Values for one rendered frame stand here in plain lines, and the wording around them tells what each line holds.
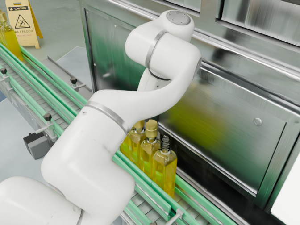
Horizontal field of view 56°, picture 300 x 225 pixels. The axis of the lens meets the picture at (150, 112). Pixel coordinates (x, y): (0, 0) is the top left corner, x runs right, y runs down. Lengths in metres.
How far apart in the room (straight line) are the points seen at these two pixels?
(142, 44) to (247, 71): 0.28
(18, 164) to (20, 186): 0.87
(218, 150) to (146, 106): 0.45
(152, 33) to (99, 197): 0.29
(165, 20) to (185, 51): 0.09
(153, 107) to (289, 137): 0.35
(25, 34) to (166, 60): 3.62
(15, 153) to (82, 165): 1.01
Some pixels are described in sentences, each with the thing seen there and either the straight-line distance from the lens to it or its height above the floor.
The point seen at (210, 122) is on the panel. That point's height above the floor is 1.16.
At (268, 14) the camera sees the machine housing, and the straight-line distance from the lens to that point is 0.66.
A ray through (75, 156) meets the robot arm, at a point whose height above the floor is 1.40.
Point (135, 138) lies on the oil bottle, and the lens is 0.86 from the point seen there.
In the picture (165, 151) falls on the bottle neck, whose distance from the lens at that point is 0.80.
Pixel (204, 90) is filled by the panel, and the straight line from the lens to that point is 0.78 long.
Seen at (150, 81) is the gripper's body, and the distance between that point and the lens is 0.64.
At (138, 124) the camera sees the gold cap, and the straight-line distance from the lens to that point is 0.83.
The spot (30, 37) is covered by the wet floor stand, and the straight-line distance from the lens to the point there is 4.05.
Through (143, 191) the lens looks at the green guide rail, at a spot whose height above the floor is 0.91.
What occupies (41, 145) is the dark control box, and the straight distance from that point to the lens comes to 1.30.
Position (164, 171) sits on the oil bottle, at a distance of 0.83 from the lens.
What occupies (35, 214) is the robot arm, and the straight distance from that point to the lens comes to 0.48.
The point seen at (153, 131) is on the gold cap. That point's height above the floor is 1.14.
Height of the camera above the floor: 1.69
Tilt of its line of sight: 39 degrees down
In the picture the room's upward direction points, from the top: straight up
